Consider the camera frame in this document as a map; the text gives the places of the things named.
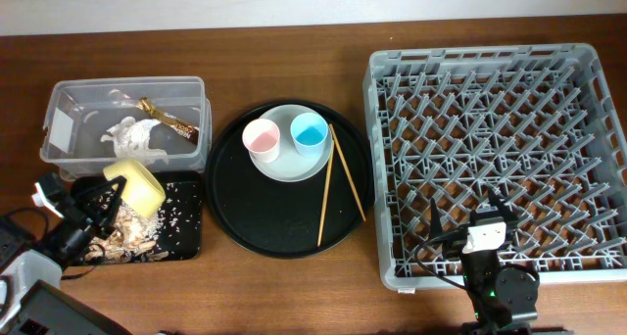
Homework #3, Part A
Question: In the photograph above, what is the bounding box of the yellow bowl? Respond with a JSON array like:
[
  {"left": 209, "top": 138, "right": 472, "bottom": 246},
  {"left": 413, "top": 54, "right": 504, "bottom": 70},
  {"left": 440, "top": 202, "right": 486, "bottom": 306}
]
[{"left": 103, "top": 159, "right": 166, "bottom": 218}]

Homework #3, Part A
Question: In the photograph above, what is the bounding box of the wooden chopstick right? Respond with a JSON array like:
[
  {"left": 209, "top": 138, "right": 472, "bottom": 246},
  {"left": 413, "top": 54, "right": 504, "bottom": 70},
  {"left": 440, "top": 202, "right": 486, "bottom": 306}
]
[{"left": 329, "top": 124, "right": 366, "bottom": 222}]

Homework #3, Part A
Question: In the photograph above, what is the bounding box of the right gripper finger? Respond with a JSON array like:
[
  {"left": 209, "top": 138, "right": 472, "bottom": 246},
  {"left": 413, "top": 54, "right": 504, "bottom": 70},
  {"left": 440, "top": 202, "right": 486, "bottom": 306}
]
[
  {"left": 488, "top": 191, "right": 518, "bottom": 222},
  {"left": 429, "top": 198, "right": 443, "bottom": 237}
]

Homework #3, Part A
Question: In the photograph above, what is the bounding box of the black rectangular tray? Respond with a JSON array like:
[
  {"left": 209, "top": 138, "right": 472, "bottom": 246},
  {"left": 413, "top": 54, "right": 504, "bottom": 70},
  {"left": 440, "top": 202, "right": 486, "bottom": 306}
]
[{"left": 60, "top": 170, "right": 206, "bottom": 267}]

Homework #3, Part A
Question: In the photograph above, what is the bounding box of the wooden chopstick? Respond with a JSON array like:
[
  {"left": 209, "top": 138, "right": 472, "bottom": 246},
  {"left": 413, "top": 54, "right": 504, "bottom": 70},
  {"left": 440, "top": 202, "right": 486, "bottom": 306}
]
[
  {"left": 316, "top": 139, "right": 335, "bottom": 247},
  {"left": 329, "top": 124, "right": 366, "bottom": 222}
]

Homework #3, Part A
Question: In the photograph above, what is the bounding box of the wooden chopstick left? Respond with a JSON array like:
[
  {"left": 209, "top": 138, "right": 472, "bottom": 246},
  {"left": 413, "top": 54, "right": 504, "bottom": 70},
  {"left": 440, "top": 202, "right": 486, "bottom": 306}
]
[{"left": 316, "top": 139, "right": 335, "bottom": 247}]

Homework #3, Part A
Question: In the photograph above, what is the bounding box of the grey dishwasher rack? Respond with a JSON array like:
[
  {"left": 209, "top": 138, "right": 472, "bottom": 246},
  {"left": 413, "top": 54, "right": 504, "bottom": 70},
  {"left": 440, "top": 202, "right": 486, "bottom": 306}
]
[{"left": 363, "top": 43, "right": 626, "bottom": 293}]

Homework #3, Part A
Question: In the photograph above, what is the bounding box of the blue cup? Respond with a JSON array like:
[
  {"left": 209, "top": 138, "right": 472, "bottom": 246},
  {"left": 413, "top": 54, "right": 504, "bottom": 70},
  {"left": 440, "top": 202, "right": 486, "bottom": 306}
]
[{"left": 290, "top": 113, "right": 328, "bottom": 157}]

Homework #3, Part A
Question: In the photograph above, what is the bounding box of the clear plastic bin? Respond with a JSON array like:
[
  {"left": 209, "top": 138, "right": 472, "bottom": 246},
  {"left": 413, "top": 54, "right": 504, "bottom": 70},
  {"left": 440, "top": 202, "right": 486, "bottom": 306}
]
[{"left": 39, "top": 76, "right": 212, "bottom": 180}]

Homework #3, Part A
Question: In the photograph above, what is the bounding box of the nut shells and rice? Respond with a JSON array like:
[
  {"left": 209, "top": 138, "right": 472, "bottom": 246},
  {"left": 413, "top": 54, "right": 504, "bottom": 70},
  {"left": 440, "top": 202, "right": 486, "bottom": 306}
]
[{"left": 83, "top": 180, "right": 200, "bottom": 264}]

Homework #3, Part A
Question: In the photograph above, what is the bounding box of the white napkin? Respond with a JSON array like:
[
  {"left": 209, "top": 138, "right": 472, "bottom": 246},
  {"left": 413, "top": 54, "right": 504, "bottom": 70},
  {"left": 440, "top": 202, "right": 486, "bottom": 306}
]
[{"left": 100, "top": 117, "right": 167, "bottom": 159}]

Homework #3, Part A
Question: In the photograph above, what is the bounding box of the round black tray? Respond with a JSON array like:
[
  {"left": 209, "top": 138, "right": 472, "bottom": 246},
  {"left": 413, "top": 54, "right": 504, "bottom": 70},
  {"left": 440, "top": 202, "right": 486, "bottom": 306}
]
[{"left": 205, "top": 99, "right": 374, "bottom": 259}]

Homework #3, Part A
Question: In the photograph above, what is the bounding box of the pink cup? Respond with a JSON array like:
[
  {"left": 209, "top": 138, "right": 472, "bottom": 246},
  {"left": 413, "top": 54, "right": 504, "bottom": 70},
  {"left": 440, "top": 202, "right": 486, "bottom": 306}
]
[{"left": 242, "top": 119, "right": 281, "bottom": 163}]

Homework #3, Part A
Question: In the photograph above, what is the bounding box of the grey round plate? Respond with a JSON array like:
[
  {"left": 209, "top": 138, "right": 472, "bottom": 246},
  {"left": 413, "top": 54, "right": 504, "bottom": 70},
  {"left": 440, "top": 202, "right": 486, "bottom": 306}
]
[{"left": 249, "top": 104, "right": 331, "bottom": 183}]

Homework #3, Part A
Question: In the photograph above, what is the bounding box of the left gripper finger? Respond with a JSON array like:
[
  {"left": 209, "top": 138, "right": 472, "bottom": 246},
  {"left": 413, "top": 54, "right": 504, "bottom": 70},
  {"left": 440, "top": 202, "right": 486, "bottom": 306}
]
[
  {"left": 97, "top": 182, "right": 125, "bottom": 237},
  {"left": 72, "top": 176, "right": 126, "bottom": 203}
]

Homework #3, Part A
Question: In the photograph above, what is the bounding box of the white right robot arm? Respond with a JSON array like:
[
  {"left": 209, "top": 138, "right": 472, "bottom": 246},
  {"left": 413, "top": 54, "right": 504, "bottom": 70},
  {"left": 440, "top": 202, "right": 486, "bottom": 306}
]
[{"left": 426, "top": 192, "right": 540, "bottom": 334}]

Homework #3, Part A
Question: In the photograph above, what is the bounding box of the right black cable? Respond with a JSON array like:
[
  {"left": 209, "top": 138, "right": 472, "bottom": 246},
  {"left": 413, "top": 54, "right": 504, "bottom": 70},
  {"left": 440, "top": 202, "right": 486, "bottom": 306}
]
[{"left": 413, "top": 229, "right": 474, "bottom": 292}]

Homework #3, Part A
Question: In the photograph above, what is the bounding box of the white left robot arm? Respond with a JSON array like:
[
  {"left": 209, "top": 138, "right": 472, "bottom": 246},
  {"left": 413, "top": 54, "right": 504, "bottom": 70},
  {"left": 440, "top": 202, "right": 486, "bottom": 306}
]
[{"left": 1, "top": 173, "right": 128, "bottom": 335}]

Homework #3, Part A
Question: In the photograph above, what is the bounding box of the gold coffee sachet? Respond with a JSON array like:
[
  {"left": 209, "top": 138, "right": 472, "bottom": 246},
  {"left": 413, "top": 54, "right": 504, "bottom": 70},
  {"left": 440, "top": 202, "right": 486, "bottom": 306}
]
[{"left": 138, "top": 97, "right": 200, "bottom": 145}]

